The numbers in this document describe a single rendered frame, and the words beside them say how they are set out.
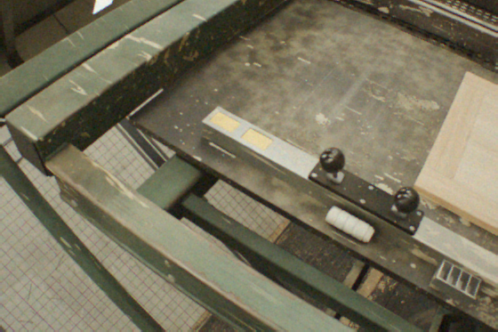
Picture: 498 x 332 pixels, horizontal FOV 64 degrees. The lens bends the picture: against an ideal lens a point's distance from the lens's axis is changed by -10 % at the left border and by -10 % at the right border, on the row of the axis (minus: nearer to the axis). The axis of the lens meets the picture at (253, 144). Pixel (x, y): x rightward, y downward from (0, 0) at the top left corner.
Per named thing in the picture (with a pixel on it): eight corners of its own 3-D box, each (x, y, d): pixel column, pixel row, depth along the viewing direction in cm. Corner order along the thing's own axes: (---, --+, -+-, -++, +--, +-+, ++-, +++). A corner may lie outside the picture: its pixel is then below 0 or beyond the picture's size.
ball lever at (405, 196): (403, 228, 67) (414, 216, 55) (382, 216, 69) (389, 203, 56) (413, 207, 68) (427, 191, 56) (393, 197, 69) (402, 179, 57)
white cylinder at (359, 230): (323, 223, 71) (365, 246, 68) (326, 214, 69) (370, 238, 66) (331, 212, 73) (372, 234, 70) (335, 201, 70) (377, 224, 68)
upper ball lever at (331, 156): (340, 193, 71) (337, 174, 59) (320, 182, 73) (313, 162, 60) (350, 174, 72) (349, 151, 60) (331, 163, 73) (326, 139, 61)
